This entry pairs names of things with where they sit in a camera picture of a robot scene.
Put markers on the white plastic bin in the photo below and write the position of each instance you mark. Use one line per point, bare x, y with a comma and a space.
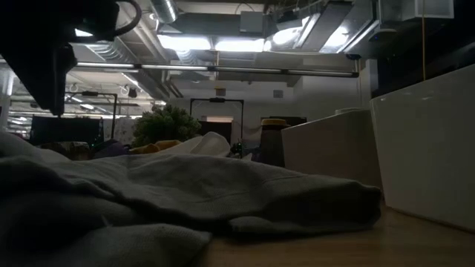
426, 148

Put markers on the silver ceiling duct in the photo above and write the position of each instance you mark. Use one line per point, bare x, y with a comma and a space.
165, 9

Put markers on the black monitor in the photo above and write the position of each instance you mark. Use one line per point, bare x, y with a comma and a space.
67, 130

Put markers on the black frame stand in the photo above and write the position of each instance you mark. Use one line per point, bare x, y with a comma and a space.
217, 100
92, 93

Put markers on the green artificial plant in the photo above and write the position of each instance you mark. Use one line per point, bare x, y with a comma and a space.
165, 124

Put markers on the white cloth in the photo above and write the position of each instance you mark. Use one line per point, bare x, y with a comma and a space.
208, 144

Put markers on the chili onion jar yellow lid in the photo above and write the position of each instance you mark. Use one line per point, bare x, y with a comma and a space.
274, 122

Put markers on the light grey plastic bin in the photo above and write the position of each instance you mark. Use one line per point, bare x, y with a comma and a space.
330, 148

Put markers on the mustard yellow cloth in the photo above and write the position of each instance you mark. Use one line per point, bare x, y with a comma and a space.
159, 146

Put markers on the purple cloth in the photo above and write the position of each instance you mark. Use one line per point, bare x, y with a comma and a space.
111, 148

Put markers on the grey cloth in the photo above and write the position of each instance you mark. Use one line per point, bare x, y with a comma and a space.
148, 193

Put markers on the long ceiling light bar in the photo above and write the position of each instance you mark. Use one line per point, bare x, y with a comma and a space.
222, 69

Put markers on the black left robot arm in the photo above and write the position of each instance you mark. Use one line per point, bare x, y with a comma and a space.
37, 37

